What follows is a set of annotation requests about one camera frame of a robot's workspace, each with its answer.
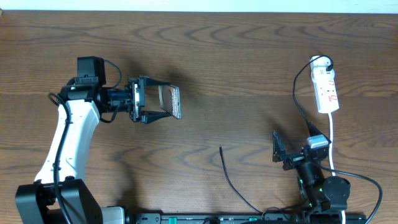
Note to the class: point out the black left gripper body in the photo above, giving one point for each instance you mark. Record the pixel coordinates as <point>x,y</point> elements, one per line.
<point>137,99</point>

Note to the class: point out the white power strip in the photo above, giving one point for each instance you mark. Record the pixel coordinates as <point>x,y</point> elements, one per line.
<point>326,96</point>

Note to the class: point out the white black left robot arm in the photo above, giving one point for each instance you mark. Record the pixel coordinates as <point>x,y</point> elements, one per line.
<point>59,193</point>

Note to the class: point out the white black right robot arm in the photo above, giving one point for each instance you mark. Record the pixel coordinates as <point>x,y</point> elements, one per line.
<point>325,197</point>

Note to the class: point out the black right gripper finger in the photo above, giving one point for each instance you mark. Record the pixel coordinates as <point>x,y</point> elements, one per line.
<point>313,130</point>
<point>279,151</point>

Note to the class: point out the white usb charger adapter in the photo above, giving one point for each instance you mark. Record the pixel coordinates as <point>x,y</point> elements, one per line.
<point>321,68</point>

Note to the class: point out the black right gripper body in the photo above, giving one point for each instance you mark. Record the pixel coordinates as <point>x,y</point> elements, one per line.
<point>293,162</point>

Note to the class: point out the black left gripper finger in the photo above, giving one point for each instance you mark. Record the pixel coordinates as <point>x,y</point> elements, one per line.
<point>151,116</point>
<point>152,82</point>

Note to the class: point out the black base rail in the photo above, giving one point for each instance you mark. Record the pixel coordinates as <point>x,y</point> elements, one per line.
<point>156,218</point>

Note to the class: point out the Galaxy S25 Ultra smartphone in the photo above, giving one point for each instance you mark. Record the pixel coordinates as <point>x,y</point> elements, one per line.
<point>169,96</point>

